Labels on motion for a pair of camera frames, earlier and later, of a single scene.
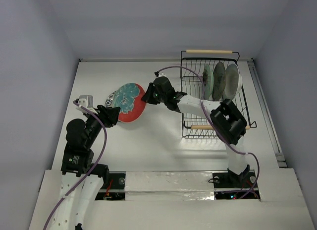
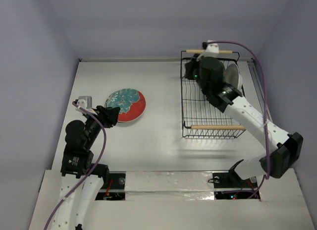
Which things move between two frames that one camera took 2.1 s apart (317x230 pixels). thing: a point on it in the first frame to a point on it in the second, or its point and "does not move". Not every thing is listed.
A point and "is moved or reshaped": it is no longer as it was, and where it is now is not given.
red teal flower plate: [131, 98] is moved or reshaped
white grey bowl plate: [233, 81] does not move
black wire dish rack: [192, 63] does not move
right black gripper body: [151, 93] to [189, 69]
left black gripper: [108, 115] does not move
